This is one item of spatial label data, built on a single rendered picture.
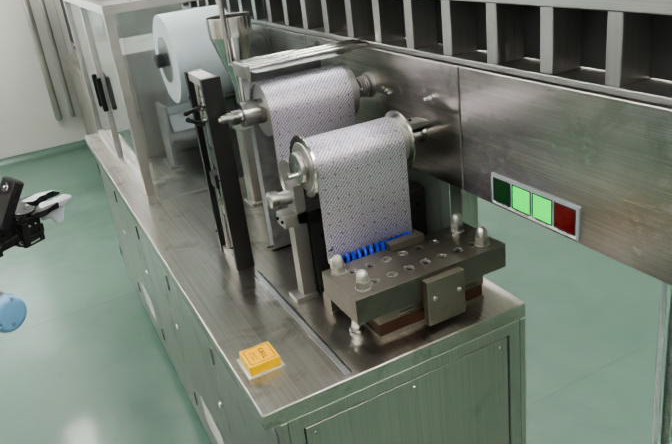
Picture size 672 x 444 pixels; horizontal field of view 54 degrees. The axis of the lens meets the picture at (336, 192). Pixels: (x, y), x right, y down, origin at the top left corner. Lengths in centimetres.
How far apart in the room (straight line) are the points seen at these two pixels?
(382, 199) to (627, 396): 153
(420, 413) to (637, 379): 147
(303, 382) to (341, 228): 37
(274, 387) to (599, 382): 170
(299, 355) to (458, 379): 37
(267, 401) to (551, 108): 79
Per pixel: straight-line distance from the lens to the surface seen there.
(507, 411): 175
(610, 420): 269
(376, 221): 159
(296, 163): 150
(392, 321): 148
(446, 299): 150
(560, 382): 283
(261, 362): 144
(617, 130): 120
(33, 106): 695
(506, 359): 166
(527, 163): 138
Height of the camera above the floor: 176
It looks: 22 degrees down
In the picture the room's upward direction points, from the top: 7 degrees counter-clockwise
